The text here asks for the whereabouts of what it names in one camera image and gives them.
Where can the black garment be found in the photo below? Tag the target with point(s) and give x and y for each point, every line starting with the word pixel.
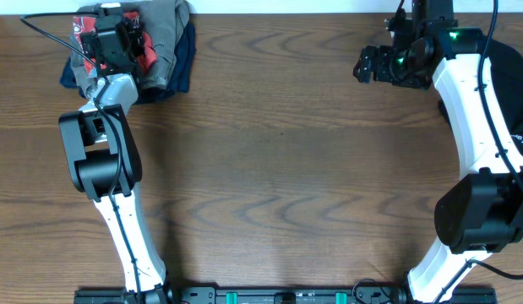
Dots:
pixel 507 77

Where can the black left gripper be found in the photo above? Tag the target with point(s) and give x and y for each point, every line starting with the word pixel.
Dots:
pixel 138 45

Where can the folded navy garment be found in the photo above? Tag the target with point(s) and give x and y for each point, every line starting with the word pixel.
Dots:
pixel 169 75

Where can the orange soccer t-shirt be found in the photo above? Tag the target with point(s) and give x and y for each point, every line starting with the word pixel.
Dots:
pixel 84 24

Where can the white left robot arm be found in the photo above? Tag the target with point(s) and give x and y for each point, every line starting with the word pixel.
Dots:
pixel 104 163

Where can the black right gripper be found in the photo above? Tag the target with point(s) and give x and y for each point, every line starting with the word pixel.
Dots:
pixel 384 54

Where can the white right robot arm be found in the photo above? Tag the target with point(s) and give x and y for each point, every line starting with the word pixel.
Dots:
pixel 483 212

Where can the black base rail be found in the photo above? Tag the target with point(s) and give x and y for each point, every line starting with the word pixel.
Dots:
pixel 209 295

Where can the folded grey trousers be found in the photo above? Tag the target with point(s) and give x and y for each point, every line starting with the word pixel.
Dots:
pixel 172 9

